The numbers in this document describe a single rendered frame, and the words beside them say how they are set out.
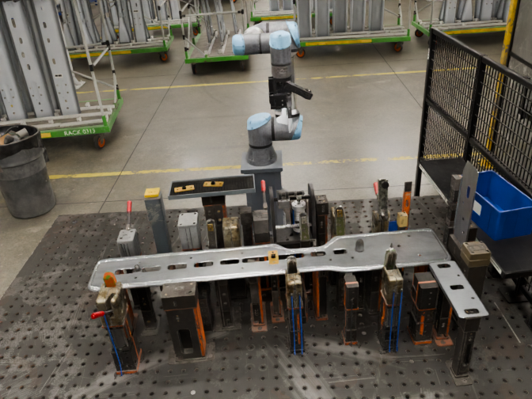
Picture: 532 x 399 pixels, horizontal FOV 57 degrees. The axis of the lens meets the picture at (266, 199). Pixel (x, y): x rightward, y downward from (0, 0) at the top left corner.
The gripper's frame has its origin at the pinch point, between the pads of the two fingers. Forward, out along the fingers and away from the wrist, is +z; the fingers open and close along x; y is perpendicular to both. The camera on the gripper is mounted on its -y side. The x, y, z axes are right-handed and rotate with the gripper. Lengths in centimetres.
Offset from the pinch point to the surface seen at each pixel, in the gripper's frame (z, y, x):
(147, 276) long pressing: 44, 59, 30
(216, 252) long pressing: 44, 33, 19
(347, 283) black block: 45, -15, 43
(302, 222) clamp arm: 36.9, -2.6, 12.5
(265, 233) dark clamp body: 42.8, 12.8, 9.4
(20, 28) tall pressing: 16, 246, -372
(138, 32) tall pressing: 97, 196, -729
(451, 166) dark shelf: 41, -81, -31
